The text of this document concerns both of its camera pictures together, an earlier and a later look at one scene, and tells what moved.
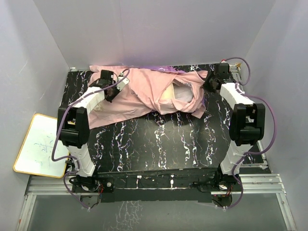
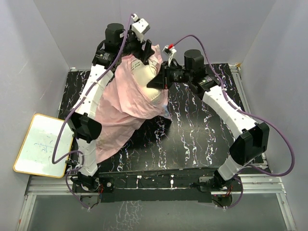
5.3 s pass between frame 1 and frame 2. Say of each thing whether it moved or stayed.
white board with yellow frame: stayed
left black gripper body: moved
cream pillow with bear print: moved
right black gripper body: moved
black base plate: stayed
